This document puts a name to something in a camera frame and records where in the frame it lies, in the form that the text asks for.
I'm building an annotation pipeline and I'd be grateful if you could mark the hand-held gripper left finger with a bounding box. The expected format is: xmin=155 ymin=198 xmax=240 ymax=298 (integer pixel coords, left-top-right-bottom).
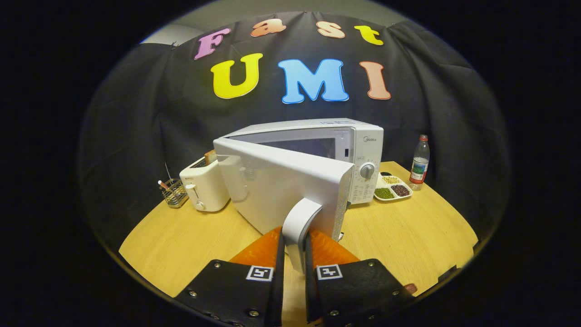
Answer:
xmin=175 ymin=226 xmax=286 ymax=327

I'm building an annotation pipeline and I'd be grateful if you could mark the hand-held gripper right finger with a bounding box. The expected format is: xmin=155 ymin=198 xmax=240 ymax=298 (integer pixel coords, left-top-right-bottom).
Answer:
xmin=303 ymin=228 xmax=416 ymax=327

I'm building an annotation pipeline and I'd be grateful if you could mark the white toaster oven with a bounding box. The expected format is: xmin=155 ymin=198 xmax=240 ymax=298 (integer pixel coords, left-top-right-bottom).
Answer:
xmin=213 ymin=118 xmax=384 ymax=275

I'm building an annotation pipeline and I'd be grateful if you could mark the cream slot toaster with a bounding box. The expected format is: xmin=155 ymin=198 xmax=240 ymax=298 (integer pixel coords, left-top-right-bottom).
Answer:
xmin=179 ymin=156 xmax=231 ymax=213

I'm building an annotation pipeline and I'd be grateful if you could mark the white divided tray of beans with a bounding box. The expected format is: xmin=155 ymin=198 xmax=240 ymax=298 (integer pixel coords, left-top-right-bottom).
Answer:
xmin=374 ymin=173 xmax=413 ymax=202

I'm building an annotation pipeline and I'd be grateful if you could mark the clear bottle with red label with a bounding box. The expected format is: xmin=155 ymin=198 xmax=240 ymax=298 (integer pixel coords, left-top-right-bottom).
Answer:
xmin=409 ymin=134 xmax=430 ymax=191

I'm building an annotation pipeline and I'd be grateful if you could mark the black backdrop cloth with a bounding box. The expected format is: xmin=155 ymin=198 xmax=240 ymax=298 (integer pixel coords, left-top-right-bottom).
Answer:
xmin=77 ymin=11 xmax=511 ymax=250

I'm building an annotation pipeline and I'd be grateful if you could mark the wire mesh basket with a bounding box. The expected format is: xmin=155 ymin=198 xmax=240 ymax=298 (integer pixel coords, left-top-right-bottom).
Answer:
xmin=161 ymin=178 xmax=189 ymax=208

